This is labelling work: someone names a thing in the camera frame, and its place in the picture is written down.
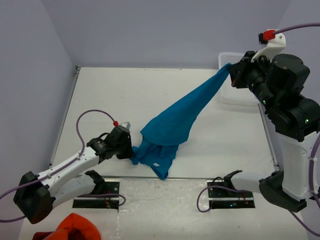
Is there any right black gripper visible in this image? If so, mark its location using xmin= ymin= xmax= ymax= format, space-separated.
xmin=229 ymin=49 xmax=280 ymax=110

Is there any blue t shirt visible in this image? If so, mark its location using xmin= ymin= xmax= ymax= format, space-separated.
xmin=130 ymin=63 xmax=230 ymax=180

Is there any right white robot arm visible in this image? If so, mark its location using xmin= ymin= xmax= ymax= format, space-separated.
xmin=223 ymin=51 xmax=320 ymax=213

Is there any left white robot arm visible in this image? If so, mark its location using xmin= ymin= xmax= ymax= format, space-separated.
xmin=13 ymin=122 xmax=134 ymax=224

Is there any white plastic basket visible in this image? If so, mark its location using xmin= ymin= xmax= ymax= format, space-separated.
xmin=218 ymin=51 xmax=261 ymax=107

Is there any orange t shirt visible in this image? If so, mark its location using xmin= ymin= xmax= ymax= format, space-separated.
xmin=49 ymin=213 xmax=102 ymax=240

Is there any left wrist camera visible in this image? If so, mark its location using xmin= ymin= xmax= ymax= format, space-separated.
xmin=120 ymin=121 xmax=131 ymax=130

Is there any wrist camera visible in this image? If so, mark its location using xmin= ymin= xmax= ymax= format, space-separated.
xmin=251 ymin=29 xmax=287 ymax=63
xmin=120 ymin=121 xmax=131 ymax=130

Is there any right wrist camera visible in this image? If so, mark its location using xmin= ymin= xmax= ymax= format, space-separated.
xmin=251 ymin=29 xmax=287 ymax=63

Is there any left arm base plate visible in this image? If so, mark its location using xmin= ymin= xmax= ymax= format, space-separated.
xmin=72 ymin=178 xmax=120 ymax=210

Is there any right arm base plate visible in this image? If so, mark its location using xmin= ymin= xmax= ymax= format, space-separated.
xmin=207 ymin=187 xmax=256 ymax=210

